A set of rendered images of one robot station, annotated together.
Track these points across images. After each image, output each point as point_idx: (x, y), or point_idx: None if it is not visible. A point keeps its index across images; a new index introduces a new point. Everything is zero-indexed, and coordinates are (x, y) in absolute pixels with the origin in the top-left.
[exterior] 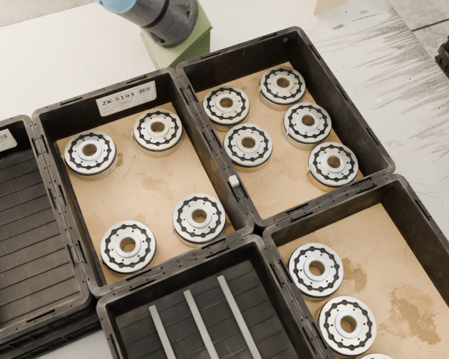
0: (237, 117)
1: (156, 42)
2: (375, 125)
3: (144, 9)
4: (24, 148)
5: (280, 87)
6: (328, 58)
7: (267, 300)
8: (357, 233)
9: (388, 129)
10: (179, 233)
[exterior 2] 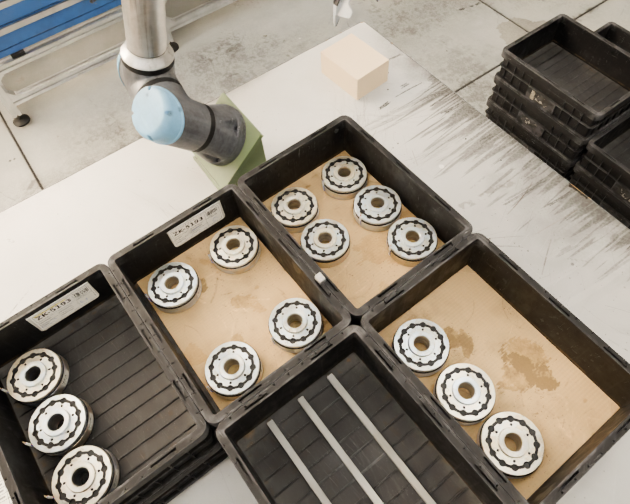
0: (308, 215)
1: (211, 162)
2: (443, 190)
3: (193, 134)
4: (107, 297)
5: None
6: (382, 137)
7: (382, 387)
8: (452, 300)
9: (457, 192)
10: (279, 343)
